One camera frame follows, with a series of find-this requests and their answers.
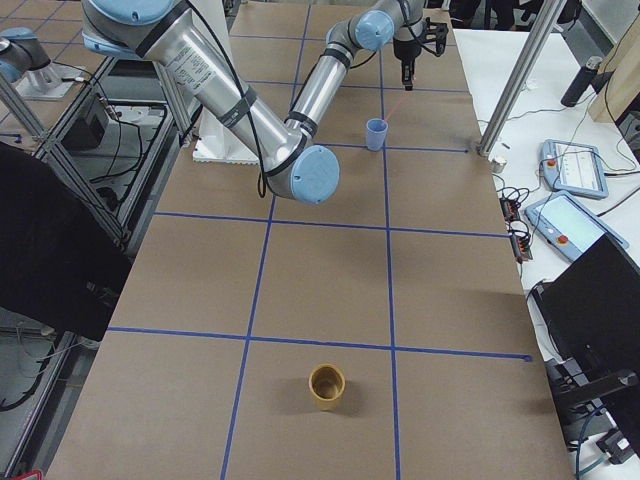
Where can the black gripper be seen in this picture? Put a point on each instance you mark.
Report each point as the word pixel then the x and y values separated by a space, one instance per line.
pixel 404 51

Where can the light blue plastic cup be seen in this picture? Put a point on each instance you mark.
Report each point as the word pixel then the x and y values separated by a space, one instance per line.
pixel 376 133

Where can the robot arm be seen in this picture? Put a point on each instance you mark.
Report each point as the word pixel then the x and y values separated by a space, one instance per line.
pixel 292 166

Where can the bamboo wooden cup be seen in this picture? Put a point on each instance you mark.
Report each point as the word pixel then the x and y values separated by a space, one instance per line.
pixel 326 384

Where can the small metal cylinder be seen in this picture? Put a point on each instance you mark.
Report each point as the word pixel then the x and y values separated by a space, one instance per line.
pixel 498 165

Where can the black water bottle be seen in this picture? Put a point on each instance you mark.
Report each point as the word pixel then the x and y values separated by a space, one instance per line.
pixel 581 81

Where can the far teach pendant tablet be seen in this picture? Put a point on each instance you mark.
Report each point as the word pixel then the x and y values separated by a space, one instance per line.
pixel 574 168

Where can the teach pendant tablet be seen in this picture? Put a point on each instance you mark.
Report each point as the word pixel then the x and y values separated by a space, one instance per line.
pixel 568 225
pixel 574 168

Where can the near teach pendant tablet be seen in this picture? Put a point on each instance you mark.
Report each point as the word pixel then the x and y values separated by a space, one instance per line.
pixel 568 225

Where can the black monitor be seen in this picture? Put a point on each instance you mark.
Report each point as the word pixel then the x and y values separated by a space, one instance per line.
pixel 592 314

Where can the standing person in black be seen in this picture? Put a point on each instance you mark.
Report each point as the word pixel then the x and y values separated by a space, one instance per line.
pixel 58 266

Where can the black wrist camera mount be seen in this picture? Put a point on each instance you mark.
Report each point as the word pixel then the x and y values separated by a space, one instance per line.
pixel 435 37

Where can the aluminium frame post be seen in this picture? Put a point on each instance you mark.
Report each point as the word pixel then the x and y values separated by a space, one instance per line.
pixel 536 40

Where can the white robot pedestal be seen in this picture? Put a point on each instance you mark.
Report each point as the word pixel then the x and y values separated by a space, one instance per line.
pixel 216 143

